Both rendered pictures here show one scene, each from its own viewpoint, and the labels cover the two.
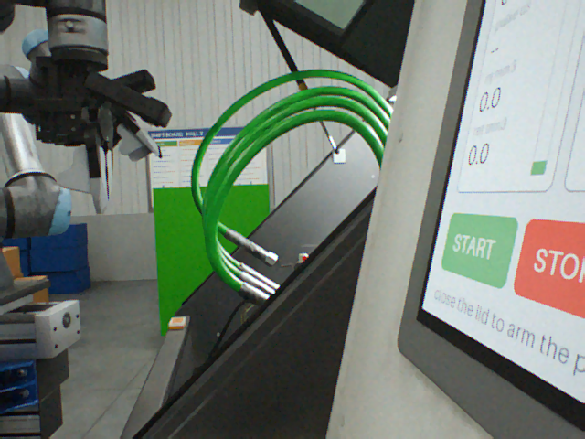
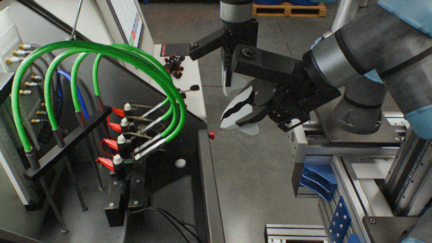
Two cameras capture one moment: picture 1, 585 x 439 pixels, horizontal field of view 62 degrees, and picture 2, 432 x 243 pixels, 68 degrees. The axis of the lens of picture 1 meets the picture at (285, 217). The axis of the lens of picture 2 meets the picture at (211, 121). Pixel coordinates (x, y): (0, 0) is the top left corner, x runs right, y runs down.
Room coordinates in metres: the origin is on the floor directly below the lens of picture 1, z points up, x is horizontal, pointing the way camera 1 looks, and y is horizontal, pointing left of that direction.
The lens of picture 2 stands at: (1.41, 0.21, 1.66)
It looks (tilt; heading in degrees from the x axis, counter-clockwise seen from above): 36 degrees down; 180
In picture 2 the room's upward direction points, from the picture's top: straight up
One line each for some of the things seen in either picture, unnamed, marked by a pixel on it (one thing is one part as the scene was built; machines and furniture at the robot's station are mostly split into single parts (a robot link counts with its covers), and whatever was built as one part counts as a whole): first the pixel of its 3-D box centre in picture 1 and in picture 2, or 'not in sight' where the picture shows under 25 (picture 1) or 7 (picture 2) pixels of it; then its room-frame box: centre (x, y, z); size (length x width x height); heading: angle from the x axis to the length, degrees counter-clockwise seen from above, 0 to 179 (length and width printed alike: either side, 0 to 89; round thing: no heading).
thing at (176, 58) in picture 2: not in sight; (174, 64); (0.07, 0.03, 1.01); 0.23 x 0.11 x 0.06; 6
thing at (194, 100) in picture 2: not in sight; (175, 75); (0.11, 0.04, 0.97); 0.70 x 0.22 x 0.03; 6
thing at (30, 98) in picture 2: not in sight; (30, 84); (0.61, -0.32, 1.20); 0.13 x 0.03 x 0.31; 6
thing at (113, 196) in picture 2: not in sight; (133, 179); (0.70, -0.04, 0.91); 0.34 x 0.10 x 0.15; 6
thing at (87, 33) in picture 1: (78, 40); (236, 9); (0.66, 0.27, 1.43); 0.08 x 0.08 x 0.05
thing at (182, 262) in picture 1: (216, 257); not in sight; (4.43, 0.65, 0.65); 0.95 x 0.86 x 1.30; 97
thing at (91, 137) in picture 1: (94, 144); not in sight; (0.65, 0.25, 1.29); 0.05 x 0.02 x 0.09; 7
